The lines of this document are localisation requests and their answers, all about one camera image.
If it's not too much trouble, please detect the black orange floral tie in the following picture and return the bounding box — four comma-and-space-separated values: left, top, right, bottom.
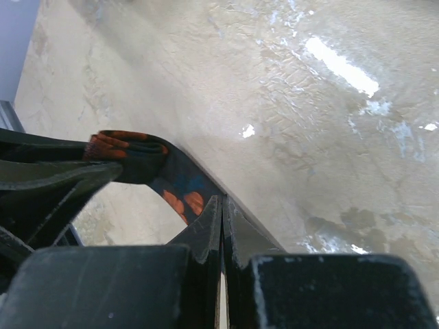
83, 130, 224, 225

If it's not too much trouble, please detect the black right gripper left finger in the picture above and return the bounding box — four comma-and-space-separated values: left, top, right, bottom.
1, 197, 222, 328

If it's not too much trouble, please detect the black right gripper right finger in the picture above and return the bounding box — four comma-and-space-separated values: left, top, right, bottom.
222, 197, 438, 328

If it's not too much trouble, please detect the aluminium frame rail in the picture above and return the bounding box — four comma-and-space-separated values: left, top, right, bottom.
0, 101, 25, 132

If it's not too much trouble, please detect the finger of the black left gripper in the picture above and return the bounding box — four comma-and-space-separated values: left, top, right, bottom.
1, 129, 122, 260

